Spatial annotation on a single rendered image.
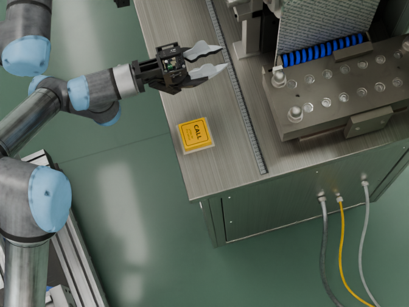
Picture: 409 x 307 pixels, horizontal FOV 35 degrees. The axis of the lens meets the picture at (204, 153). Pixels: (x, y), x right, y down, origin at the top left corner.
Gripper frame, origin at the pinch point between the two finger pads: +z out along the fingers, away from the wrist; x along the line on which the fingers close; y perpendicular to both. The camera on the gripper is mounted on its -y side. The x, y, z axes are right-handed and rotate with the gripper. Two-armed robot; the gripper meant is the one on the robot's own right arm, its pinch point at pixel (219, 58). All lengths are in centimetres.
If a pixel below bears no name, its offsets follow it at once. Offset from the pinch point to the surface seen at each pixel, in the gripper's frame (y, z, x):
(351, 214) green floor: -109, 42, -27
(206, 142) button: -16.7, -7.8, -13.3
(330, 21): 3.9, 26.3, -0.3
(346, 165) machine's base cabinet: -31.1, 27.1, -25.8
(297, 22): 8.0, 18.3, -0.3
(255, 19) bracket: -0.7, 11.2, 7.7
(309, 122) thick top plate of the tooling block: -6.0, 16.2, -19.2
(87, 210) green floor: -109, -57, 4
